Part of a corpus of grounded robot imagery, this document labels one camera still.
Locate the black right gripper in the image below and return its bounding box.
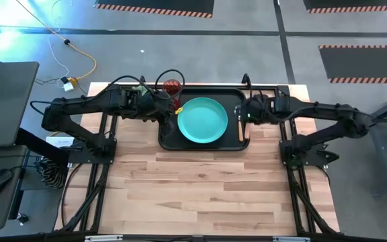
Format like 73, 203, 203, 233
241, 93, 277, 127

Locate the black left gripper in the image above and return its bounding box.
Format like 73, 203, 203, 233
134, 89, 184, 139

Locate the metal spoon with wooden handle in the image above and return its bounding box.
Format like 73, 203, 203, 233
234, 104, 245, 143

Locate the teal round plate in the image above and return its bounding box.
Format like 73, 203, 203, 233
177, 97, 229, 145

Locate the red faceted cup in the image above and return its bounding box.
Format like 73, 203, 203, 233
161, 79, 183, 100

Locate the black rectangular tray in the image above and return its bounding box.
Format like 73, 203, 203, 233
157, 87, 251, 151

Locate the black table clamp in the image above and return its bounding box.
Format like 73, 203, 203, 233
241, 73, 253, 89

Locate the white power adapter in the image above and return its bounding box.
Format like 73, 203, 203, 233
62, 76, 76, 93

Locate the white paper label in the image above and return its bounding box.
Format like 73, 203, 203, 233
44, 135, 75, 149

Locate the black hazard-striped floor mat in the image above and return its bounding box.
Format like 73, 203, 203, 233
318, 44, 387, 85
302, 0, 387, 15
94, 0, 215, 19

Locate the black white striped bundle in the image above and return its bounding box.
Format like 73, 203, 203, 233
34, 157, 69, 190

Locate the grey desk top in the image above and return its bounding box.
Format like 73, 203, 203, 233
0, 61, 40, 149

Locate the black caster wheel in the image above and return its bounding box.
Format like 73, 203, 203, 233
15, 212, 30, 225

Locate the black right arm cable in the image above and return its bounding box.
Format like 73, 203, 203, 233
260, 100, 379, 122

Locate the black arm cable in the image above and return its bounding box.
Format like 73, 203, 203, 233
29, 69, 186, 117
260, 100, 379, 122

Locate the black aluminium table frame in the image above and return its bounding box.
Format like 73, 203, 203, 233
58, 83, 341, 236

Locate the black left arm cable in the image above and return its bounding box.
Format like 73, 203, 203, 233
29, 69, 186, 117

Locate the yellow floor cable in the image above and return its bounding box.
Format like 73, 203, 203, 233
15, 0, 97, 87

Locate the thin white floor cable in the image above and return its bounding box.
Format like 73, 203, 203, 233
47, 0, 73, 81

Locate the silver table bracket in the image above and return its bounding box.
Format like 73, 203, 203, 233
272, 235, 311, 242
84, 235, 124, 242

